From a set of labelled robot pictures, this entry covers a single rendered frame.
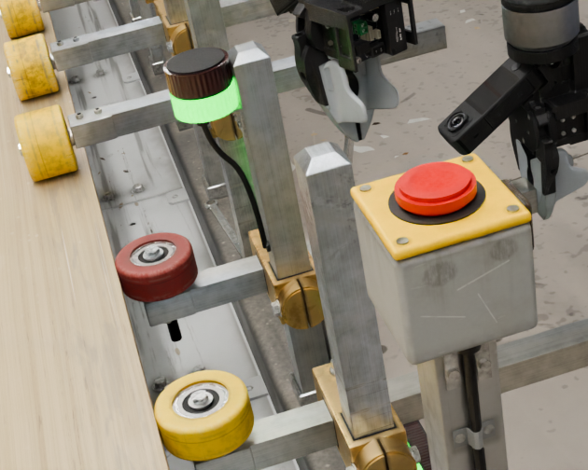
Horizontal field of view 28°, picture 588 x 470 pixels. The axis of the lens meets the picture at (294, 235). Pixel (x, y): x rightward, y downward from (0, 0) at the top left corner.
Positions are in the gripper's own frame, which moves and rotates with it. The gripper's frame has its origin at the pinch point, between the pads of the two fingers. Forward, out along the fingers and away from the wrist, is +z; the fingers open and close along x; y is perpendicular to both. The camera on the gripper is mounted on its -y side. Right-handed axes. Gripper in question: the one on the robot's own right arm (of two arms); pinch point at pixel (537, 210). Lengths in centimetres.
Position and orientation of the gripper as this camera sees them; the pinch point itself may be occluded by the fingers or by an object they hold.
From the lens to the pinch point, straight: 131.4
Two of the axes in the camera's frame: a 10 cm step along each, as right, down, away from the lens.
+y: 9.5, -2.9, 1.3
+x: -2.6, -4.8, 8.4
